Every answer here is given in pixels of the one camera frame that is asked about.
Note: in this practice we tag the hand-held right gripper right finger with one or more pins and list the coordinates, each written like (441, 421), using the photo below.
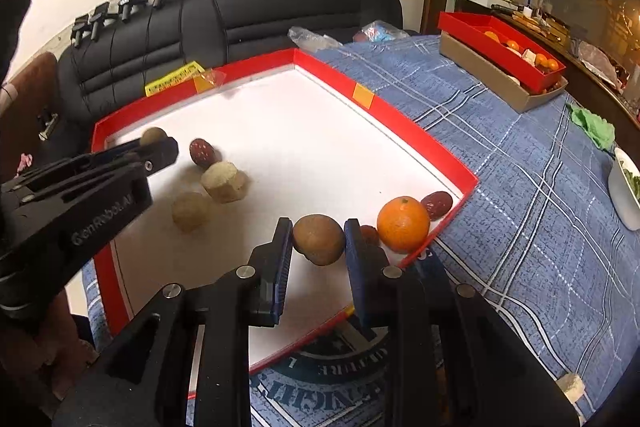
(362, 277)

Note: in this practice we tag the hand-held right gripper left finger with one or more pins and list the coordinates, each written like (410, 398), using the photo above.
(282, 272)

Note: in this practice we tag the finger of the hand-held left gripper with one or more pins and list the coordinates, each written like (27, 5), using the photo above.
(117, 147)
(160, 154)

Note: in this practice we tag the brown kiwi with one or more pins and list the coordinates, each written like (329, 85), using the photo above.
(152, 136)
(319, 239)

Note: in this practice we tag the red date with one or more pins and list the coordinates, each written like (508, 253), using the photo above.
(369, 234)
(202, 152)
(436, 204)

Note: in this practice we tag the large orange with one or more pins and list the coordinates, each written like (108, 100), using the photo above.
(403, 224)

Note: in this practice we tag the red box lid white inside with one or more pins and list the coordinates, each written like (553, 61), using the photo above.
(300, 132)

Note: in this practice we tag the person's left hand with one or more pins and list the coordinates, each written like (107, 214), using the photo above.
(65, 352)

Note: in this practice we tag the yellow printed package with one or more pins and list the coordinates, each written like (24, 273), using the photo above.
(172, 79)

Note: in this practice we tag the black leather sofa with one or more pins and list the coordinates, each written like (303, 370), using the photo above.
(250, 17)

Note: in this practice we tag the blue plaid tablecloth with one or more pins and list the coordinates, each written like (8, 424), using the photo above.
(525, 207)

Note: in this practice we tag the clear bag with items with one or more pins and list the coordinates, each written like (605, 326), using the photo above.
(310, 39)

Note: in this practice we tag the brown cardboard box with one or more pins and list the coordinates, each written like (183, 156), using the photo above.
(480, 67)

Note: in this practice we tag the clear bag blue pink contents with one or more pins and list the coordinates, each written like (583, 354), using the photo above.
(380, 32)

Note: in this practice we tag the red tray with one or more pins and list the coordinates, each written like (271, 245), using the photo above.
(465, 29)

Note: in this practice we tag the white bowl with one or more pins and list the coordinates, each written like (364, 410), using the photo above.
(622, 202)

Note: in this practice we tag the mandarin orange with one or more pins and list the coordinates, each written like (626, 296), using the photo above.
(512, 44)
(551, 65)
(491, 36)

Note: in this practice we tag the green cloth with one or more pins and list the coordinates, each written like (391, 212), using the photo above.
(592, 127)

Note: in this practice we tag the translucent plastic bag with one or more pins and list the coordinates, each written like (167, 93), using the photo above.
(597, 59)

